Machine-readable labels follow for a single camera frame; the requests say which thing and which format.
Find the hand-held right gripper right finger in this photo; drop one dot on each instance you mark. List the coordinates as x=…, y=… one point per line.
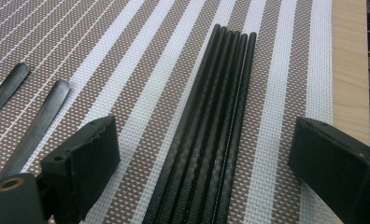
x=338, y=168

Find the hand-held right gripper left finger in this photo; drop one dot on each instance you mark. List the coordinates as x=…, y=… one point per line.
x=83, y=165

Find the bundle of black chopsticks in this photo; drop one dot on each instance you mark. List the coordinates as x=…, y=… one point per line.
x=211, y=124

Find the metal spoon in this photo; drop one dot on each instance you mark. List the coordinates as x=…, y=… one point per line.
x=8, y=87
x=43, y=121

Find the brown white striped placemat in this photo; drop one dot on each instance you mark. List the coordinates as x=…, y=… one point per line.
x=142, y=77

